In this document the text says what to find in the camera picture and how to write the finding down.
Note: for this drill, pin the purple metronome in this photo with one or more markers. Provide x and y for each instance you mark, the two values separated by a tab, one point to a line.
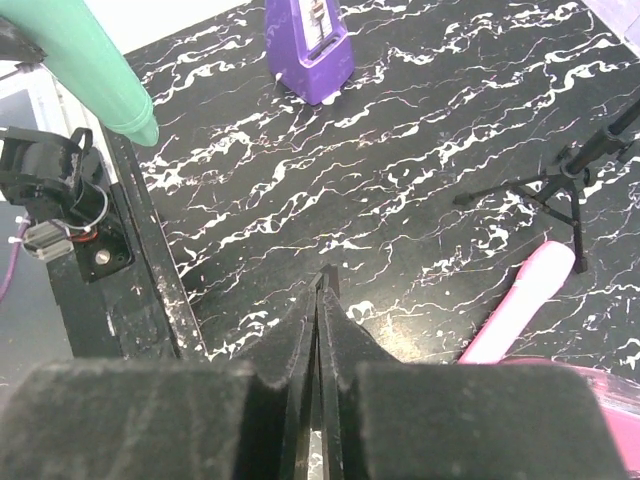
308	48

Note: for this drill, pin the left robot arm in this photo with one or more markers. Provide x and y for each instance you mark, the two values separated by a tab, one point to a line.
62	181

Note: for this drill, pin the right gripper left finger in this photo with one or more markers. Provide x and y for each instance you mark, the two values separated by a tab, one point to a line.
247	418

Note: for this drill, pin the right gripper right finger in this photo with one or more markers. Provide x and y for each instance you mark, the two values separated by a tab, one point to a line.
384	419

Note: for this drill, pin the black tripod mic stand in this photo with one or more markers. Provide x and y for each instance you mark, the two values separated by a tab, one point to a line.
570	172

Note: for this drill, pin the teal green microphone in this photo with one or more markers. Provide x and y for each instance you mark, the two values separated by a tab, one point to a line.
84	59

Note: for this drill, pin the pink microphone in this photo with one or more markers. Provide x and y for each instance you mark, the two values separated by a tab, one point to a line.
539	278

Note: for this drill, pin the pink metronome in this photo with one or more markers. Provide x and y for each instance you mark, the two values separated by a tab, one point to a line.
620	415

